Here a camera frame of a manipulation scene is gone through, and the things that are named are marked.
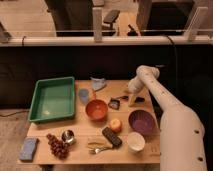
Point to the bunch of red grapes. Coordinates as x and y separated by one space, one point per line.
58 148

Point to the black dish brush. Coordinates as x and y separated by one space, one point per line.
114 103

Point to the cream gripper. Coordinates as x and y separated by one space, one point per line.
132 98

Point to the small metal cup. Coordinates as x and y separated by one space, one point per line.
68 137

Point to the white cup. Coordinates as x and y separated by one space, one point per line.
136 142

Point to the orange bowl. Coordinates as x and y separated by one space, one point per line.
96 110

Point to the blue plastic cup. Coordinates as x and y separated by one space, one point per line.
83 95

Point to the green plastic tray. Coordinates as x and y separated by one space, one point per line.
53 100

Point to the red yellow apple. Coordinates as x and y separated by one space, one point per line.
115 125

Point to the blue sponge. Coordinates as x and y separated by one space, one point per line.
28 149

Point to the yellow banana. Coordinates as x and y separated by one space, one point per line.
99 143

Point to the white horizontal rail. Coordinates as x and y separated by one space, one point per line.
105 41

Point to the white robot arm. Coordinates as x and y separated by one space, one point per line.
181 130

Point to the purple bowl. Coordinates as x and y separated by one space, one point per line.
142 122

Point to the black office chair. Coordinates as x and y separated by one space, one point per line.
111 18

